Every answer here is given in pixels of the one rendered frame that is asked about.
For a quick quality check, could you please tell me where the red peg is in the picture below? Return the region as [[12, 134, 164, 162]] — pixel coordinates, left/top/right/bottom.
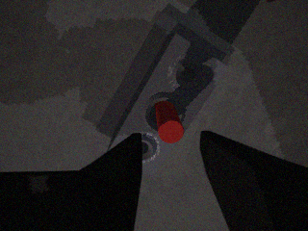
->
[[155, 101, 184, 143]]

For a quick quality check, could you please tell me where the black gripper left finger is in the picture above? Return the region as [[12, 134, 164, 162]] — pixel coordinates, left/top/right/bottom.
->
[[0, 133, 142, 231]]

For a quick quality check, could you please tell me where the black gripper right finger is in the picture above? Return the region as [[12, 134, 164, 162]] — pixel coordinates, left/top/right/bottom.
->
[[200, 131, 308, 231]]

